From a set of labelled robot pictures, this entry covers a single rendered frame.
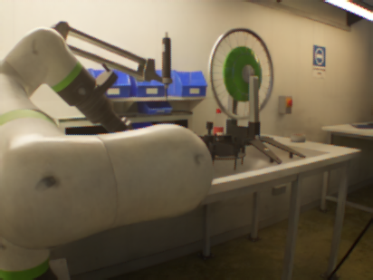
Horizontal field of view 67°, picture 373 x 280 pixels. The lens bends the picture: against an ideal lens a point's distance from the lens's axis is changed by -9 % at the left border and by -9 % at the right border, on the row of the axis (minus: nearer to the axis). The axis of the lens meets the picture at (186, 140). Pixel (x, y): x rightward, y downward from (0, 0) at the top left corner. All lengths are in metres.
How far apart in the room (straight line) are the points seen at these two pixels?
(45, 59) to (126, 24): 1.37
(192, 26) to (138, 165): 1.98
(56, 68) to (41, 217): 0.46
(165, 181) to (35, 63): 0.44
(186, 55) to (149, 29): 0.33
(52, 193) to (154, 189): 0.11
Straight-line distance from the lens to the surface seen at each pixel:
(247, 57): 1.74
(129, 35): 2.02
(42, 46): 0.69
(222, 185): 1.19
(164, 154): 0.35
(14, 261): 0.73
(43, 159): 0.30
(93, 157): 0.32
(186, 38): 2.22
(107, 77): 0.77
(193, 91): 1.96
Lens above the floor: 1.26
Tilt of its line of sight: 9 degrees down
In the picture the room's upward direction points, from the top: straight up
